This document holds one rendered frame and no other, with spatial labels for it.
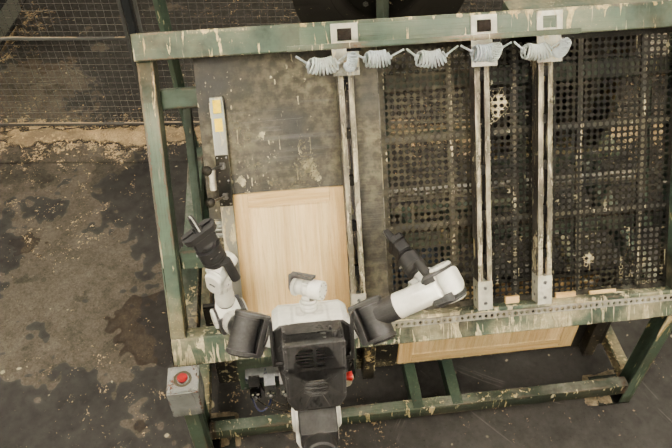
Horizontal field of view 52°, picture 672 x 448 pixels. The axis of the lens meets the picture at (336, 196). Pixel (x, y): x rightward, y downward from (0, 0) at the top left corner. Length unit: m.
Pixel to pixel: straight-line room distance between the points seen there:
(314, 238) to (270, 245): 0.18
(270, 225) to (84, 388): 1.64
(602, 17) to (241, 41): 1.36
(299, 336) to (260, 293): 0.63
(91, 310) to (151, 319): 0.37
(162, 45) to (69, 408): 2.09
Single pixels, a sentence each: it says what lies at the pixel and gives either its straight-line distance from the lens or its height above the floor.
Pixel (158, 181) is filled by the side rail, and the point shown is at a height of 1.46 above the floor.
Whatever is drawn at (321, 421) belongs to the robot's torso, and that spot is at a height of 1.08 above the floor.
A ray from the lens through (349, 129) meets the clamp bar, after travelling 2.63.
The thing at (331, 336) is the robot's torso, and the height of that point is 1.41.
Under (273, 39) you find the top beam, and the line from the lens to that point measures 2.56.
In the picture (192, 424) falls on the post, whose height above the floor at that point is 0.63.
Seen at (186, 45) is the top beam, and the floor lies 1.91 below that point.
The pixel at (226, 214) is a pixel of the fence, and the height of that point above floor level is 1.32.
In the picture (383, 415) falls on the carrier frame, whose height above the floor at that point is 0.15.
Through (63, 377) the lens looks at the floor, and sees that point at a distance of 4.03.
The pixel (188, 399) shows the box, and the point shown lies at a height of 0.88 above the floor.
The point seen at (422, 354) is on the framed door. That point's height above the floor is 0.31.
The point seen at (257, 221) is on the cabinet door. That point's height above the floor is 1.27.
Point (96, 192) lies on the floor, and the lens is 4.93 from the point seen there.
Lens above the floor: 3.24
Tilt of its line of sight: 44 degrees down
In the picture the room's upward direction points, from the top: straight up
